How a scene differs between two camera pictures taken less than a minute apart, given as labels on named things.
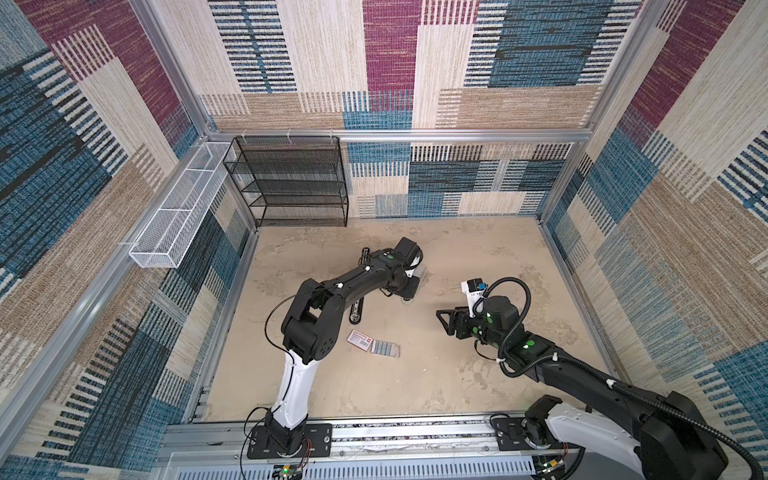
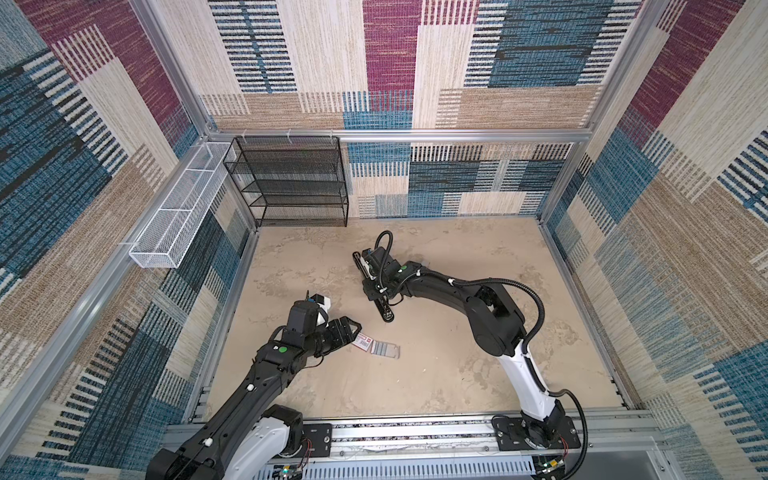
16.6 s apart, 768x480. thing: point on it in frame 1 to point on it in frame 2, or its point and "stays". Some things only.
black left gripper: [410, 292] to [337, 339]
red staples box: [359, 340] stays
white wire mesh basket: [172, 234] stays
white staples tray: [389, 349] stays
